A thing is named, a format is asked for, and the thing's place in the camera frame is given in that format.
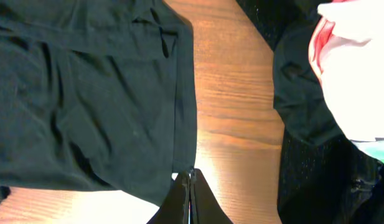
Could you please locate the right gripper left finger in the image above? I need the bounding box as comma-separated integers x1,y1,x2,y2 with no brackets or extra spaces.
147,172,190,224

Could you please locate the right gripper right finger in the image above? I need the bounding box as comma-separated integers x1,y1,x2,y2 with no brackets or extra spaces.
190,169,233,224

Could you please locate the black polo shirt with logo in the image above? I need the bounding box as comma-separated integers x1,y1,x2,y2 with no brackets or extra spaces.
0,0,197,205

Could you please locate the black garment under pile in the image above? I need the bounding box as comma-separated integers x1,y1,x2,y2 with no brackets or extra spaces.
237,0,384,224

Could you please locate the white shirt with green print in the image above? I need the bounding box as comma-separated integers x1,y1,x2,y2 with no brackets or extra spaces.
319,0,384,164

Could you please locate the coral pink shirt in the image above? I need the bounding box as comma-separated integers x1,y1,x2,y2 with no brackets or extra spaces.
308,0,348,85

